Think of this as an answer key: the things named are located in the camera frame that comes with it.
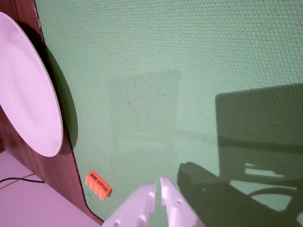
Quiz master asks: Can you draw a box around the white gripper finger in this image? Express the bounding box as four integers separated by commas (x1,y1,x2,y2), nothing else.
101,181,157,227
160,176,206,227

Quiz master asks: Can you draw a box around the orange lego block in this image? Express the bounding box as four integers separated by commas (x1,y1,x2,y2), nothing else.
85,170,112,201

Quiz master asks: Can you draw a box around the white round plate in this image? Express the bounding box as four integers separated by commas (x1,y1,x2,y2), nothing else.
0,11,64,157

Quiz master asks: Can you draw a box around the green mat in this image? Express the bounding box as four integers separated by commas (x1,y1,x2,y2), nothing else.
35,0,303,227

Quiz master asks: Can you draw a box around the thin black floor cable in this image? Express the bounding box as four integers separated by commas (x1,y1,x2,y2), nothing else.
0,177,45,183

